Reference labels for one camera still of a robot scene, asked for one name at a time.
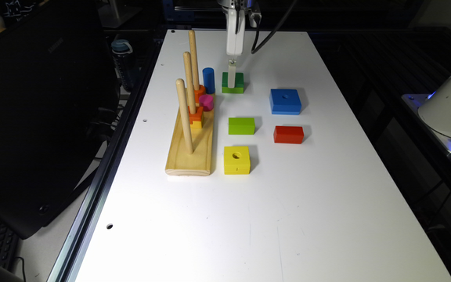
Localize blue square block with hole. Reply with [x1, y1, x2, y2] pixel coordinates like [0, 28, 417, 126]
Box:
[269, 89, 301, 115]

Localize dark water bottle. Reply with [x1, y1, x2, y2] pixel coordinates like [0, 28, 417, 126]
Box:
[110, 39, 139, 92]

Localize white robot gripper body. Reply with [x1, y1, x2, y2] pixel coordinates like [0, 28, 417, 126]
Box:
[217, 0, 261, 56]

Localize yellow block under orange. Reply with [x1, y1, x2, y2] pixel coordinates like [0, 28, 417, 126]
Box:
[189, 121, 203, 128]

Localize light green rectangular block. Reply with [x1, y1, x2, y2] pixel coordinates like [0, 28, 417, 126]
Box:
[228, 117, 255, 135]

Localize middle wooden peg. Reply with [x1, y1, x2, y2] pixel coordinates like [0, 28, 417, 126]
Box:
[183, 52, 197, 114]

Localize blue cylinder block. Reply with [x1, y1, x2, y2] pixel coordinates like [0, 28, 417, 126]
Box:
[203, 67, 215, 94]

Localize orange round block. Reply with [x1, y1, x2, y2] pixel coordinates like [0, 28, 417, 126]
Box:
[194, 85, 206, 105]

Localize wooden peg base board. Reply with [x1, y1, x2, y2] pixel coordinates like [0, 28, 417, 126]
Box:
[164, 92, 217, 177]

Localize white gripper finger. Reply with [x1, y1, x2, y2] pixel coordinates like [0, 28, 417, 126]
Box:
[227, 58, 236, 89]

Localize yellow square block with hole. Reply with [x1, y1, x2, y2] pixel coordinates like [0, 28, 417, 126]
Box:
[224, 146, 251, 175]

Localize black Samsung monitor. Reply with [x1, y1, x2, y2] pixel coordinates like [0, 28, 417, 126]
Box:
[0, 0, 120, 239]

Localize front wooden peg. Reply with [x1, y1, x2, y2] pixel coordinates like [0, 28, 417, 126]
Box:
[175, 78, 194, 154]

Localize orange cross block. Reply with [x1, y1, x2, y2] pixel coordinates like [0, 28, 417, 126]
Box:
[188, 107, 204, 124]

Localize wooden peg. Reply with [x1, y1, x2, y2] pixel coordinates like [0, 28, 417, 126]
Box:
[189, 30, 200, 90]
[183, 52, 197, 114]
[175, 78, 194, 154]

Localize magenta round block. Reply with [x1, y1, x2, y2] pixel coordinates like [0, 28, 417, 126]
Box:
[198, 94, 215, 112]

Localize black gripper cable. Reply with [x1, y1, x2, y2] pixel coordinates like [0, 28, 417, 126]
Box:
[251, 0, 299, 55]

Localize dark green square block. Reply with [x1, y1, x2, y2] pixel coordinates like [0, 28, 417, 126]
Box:
[222, 72, 244, 94]

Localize rear wooden peg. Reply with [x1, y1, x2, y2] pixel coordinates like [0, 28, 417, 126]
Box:
[189, 30, 200, 90]

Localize red rectangular block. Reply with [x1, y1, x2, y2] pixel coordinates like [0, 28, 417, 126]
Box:
[273, 126, 305, 144]

